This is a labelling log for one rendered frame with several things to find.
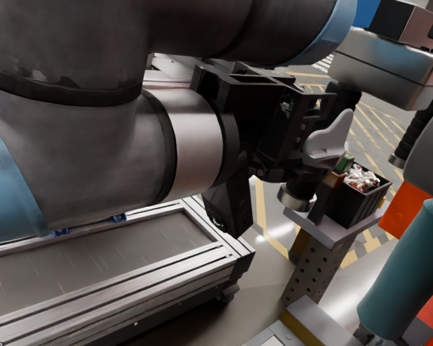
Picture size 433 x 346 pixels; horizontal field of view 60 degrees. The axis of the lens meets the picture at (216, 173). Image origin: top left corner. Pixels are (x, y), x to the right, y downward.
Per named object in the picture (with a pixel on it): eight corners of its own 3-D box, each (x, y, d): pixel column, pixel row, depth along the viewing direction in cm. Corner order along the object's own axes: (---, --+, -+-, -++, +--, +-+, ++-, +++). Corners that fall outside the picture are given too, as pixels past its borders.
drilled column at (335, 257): (301, 318, 133) (353, 224, 114) (280, 298, 139) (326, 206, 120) (315, 307, 140) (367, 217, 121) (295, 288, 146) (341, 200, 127)
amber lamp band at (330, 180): (333, 189, 95) (339, 176, 93) (320, 181, 97) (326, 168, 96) (341, 187, 98) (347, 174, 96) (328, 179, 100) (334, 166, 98)
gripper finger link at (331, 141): (387, 115, 37) (330, 113, 32) (361, 167, 40) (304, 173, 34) (363, 103, 39) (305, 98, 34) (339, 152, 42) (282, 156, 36)
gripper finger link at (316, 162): (351, 164, 35) (288, 170, 30) (344, 178, 36) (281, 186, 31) (315, 140, 39) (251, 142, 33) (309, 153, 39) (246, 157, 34)
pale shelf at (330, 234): (330, 250, 99) (335, 241, 97) (282, 213, 108) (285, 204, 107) (393, 213, 128) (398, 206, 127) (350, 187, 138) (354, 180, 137)
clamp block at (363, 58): (408, 113, 33) (442, 52, 30) (323, 75, 38) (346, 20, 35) (427, 111, 36) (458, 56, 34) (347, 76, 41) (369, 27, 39)
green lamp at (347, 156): (341, 173, 93) (348, 158, 91) (328, 165, 95) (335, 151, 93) (349, 170, 96) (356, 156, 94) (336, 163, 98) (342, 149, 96)
